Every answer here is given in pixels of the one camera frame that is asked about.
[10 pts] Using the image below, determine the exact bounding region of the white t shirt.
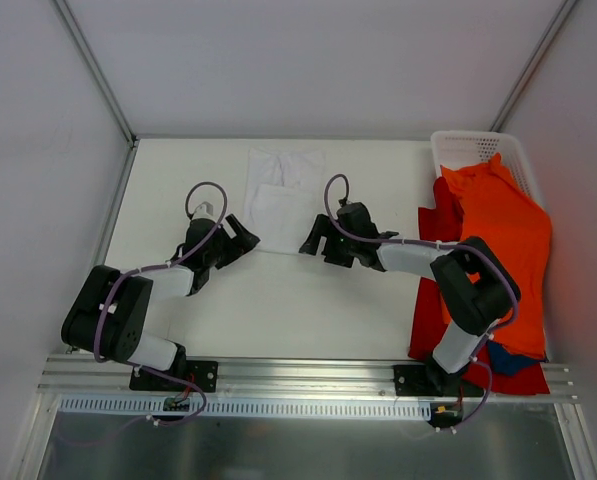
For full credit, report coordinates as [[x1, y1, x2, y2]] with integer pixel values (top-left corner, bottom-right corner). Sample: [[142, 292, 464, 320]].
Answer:
[[243, 148, 326, 255]]

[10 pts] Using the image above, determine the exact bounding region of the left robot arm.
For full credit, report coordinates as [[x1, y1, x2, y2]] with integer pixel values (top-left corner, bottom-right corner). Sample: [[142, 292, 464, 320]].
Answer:
[[61, 214, 260, 390]]

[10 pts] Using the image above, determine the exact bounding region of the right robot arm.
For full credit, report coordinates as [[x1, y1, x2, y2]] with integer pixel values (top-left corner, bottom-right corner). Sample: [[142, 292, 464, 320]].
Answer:
[[299, 202, 521, 396]]

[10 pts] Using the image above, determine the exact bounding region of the red t shirt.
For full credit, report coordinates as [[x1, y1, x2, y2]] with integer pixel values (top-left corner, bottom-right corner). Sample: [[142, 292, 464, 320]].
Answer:
[[409, 177, 550, 395]]

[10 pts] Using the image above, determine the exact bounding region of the white plastic basket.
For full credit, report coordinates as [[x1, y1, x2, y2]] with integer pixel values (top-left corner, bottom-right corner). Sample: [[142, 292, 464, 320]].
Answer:
[[430, 130, 546, 209]]

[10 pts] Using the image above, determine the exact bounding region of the orange t shirt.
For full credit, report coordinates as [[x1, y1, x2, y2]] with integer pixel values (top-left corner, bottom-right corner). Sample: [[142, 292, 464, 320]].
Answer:
[[442, 154, 552, 359]]

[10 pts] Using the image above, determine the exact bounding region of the blue t shirt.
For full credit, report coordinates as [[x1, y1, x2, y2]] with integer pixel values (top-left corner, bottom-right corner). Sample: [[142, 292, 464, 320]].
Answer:
[[486, 341, 548, 377]]

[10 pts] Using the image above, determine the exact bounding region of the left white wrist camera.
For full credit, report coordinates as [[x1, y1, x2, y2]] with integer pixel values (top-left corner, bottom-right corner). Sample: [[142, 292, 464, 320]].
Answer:
[[189, 201, 215, 221]]

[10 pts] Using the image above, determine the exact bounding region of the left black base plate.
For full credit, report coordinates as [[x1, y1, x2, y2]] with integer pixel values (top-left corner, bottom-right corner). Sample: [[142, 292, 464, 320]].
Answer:
[[129, 360, 219, 393]]

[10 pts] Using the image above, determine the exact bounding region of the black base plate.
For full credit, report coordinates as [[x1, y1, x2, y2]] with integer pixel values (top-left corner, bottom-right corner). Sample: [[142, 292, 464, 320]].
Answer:
[[392, 363, 484, 398], [129, 360, 219, 393]]

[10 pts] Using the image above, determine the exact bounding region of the aluminium mounting rail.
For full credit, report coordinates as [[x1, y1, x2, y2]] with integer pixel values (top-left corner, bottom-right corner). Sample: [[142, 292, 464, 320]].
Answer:
[[37, 353, 579, 401]]

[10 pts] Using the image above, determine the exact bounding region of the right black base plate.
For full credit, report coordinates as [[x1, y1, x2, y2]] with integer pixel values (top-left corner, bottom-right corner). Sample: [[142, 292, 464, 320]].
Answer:
[[392, 363, 484, 398]]

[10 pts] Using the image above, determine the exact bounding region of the white slotted cable duct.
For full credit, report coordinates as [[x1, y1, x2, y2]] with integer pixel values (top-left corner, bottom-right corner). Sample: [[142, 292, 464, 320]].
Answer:
[[59, 394, 431, 421]]

